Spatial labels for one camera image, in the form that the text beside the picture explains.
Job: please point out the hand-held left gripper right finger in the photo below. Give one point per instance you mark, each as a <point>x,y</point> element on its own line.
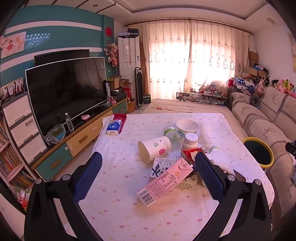
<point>208,176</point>

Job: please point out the pile of plush toys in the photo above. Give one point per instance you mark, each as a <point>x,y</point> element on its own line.
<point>275,85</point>

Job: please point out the white plastic drawer unit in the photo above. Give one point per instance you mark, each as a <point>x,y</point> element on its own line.
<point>23,129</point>

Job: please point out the beige sofa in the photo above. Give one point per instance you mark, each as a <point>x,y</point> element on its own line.
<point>263,122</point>

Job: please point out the hanging flower decoration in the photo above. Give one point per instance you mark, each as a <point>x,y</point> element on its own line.
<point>111,52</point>

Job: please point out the pink milk carton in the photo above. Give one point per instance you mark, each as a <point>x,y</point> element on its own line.
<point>165,182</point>

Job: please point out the open cardboard boxes on cabinet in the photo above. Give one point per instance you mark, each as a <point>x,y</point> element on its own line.
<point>120,85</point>

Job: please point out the clear plastic cup green band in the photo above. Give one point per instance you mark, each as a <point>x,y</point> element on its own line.
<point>172,134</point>

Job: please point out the red flat box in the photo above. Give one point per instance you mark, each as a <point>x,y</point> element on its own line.
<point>122,118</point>

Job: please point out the large curved television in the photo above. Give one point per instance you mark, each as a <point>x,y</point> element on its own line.
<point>67,92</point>

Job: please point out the shelf of books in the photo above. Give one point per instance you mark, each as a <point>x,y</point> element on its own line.
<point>11,166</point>

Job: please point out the blue tissue pack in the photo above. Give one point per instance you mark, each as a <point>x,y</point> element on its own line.
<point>114,127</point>

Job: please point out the paper cup with apple print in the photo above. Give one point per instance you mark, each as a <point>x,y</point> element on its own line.
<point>155,148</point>

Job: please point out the red round wall ornament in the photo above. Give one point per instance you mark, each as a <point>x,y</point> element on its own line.
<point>108,30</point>

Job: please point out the wall poster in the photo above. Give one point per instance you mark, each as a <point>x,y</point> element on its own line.
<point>12,44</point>

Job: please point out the black bin with yellow rim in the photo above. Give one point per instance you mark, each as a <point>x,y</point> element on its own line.
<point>257,151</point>

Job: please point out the stack of cardboard boxes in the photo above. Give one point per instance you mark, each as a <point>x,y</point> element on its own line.
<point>253,60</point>

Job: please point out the white plastic bottle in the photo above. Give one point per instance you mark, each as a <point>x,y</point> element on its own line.
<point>189,141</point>

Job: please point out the clear water bottle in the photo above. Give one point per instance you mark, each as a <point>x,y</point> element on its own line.
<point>69,122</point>

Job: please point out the smaller black television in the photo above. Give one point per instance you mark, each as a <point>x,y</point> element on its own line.
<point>60,55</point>

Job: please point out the small pink dish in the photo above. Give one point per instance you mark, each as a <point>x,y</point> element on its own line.
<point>85,117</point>

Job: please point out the teal and yellow tv cabinet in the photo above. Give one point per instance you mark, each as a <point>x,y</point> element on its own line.
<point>83,139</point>

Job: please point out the black tower fan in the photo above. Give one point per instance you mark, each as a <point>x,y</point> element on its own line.
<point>139,88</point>

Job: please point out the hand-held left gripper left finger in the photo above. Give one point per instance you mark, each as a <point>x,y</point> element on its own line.
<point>89,176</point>

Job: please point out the sheer embroidered curtain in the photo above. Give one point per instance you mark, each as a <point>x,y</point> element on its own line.
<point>192,62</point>

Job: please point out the framed wall picture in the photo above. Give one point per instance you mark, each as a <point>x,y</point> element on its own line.
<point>293,44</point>

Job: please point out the pink photo frame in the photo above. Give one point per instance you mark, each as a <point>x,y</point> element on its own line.
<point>13,88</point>

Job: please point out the white yogurt tub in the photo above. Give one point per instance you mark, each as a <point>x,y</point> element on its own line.
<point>187,127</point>

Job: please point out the white carton dark flower print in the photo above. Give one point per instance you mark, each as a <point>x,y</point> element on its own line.
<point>159,168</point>

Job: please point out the glass coffee table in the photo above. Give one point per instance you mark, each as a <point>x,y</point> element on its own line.
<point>201,96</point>

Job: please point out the white standing air conditioner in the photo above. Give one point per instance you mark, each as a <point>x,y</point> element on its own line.
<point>128,53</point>

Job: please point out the woven basket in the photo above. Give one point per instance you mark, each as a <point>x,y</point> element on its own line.
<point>131,106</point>

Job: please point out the red snack wrapper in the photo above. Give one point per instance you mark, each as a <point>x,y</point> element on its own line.
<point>188,155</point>

